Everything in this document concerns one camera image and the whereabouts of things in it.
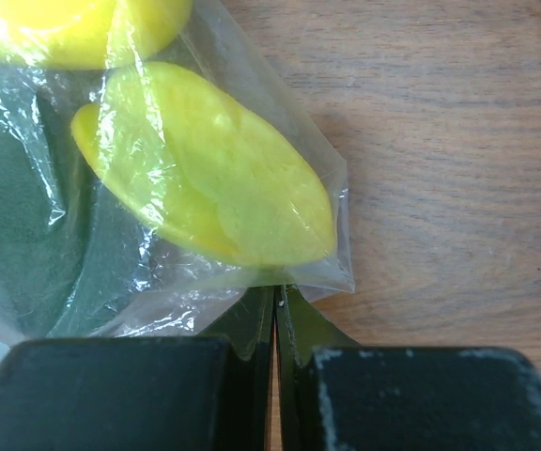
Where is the dark green fake avocado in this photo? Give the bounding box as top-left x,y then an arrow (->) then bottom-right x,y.
0,95 -> 152,337

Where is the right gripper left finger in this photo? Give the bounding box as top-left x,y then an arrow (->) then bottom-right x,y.
0,288 -> 274,450

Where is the clear zip top bag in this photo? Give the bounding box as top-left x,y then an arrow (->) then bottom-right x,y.
0,1 -> 354,343

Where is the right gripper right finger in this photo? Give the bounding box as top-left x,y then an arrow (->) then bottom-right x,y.
274,286 -> 541,450

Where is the light green fake fruit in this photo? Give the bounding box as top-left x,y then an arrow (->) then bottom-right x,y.
70,62 -> 337,267

